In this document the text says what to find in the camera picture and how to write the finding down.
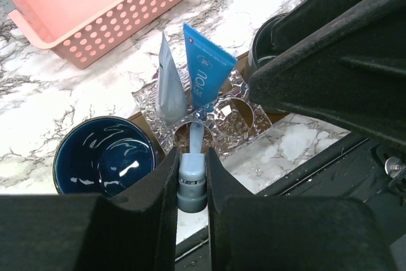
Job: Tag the oval wooden tray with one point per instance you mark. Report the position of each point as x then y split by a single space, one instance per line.
142 122

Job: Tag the dark blue mug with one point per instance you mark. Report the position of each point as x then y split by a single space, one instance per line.
104 155

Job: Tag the black front mounting rail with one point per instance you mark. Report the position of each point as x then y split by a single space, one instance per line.
353 167

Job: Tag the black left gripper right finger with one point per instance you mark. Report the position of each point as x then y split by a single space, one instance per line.
256 232

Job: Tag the light blue toothbrush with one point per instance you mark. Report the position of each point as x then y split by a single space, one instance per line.
192 192

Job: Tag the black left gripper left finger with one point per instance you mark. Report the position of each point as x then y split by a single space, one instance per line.
135 230

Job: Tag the dark green mug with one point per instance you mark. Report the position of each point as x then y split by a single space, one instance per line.
262 50

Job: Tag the blue toothpaste tube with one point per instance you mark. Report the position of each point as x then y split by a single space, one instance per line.
208 64

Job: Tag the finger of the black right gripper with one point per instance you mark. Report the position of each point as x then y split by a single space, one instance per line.
341 61

